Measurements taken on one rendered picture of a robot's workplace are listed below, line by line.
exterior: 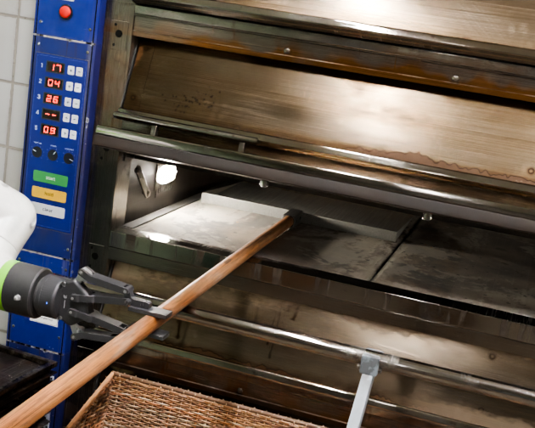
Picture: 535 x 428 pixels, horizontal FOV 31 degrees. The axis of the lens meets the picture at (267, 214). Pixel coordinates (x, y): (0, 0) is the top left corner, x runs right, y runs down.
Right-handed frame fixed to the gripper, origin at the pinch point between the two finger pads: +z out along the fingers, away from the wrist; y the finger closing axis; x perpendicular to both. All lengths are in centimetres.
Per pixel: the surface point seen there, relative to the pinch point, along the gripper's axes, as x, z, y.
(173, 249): -53, -17, 2
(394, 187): -39, 32, -24
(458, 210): -38, 45, -23
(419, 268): -79, 36, 1
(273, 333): -15.5, 18.1, 2.4
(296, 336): -15.7, 22.5, 2.1
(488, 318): -53, 55, 1
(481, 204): -38, 49, -25
